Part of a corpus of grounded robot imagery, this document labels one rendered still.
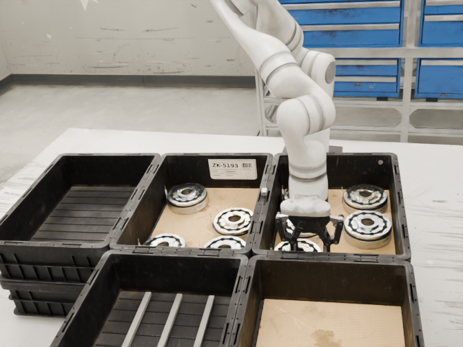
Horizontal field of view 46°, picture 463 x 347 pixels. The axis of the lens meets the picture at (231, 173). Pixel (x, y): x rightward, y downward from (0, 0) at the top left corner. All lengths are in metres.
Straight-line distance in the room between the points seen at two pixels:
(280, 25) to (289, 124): 0.34
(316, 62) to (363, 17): 1.60
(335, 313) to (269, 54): 0.50
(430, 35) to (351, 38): 0.40
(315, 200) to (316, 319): 0.23
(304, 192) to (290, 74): 0.22
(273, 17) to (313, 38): 1.90
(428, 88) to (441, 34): 0.30
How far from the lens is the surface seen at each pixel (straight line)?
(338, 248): 1.22
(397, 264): 1.04
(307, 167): 0.99
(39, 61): 5.02
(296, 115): 0.94
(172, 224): 1.35
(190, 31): 4.24
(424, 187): 1.68
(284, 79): 0.99
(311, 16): 3.06
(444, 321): 1.27
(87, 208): 1.49
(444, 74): 3.12
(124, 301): 1.17
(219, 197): 1.41
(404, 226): 1.13
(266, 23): 1.22
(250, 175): 1.41
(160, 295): 1.16
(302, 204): 1.00
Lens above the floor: 1.61
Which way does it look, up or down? 31 degrees down
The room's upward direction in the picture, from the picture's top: 7 degrees counter-clockwise
